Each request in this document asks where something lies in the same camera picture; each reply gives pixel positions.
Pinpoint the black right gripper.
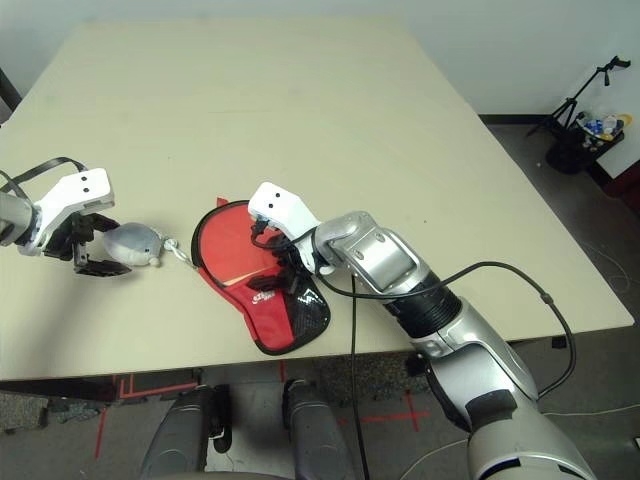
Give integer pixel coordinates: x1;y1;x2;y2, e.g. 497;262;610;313
244;233;315;294

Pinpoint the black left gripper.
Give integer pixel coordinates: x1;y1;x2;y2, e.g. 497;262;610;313
42;212;134;278

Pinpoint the grey plush keychain toy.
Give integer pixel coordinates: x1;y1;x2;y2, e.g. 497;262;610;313
102;222;199;271

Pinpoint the red black paddle case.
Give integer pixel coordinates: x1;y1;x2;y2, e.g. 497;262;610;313
191;196;334;357

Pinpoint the red ping-pong paddle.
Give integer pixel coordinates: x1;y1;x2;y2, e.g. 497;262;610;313
198;203;281;290

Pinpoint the grey right robot leg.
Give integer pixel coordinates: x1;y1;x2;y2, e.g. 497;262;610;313
282;378;357;480

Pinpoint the grey robot leg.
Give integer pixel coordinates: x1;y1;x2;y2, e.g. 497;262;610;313
282;378;357;480
139;383;234;480

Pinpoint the grey left robot leg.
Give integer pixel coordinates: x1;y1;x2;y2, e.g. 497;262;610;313
139;383;234;480

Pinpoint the side table with black legs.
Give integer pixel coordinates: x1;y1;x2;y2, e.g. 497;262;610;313
0;67;24;126

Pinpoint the black trash bin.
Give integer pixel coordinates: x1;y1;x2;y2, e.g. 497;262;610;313
544;112;626;175

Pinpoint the black tripod stand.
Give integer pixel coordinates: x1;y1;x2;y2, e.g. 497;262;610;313
525;55;632;139

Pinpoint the dark red box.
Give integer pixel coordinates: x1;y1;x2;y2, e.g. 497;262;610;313
602;172;640;201

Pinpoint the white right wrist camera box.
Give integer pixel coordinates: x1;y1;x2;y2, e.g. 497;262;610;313
247;182;322;252

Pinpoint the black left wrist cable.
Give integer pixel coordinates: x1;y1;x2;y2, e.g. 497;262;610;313
0;157;87;199

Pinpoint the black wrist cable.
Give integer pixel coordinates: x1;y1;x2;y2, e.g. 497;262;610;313
0;157;87;199
248;219;577;399

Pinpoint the black hanging cable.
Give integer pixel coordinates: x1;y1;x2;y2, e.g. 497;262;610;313
348;274;371;480

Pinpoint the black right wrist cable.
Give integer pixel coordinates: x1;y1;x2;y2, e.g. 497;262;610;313
248;219;577;399

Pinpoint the thin white floor cable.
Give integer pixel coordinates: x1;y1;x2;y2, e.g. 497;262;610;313
582;239;637;292

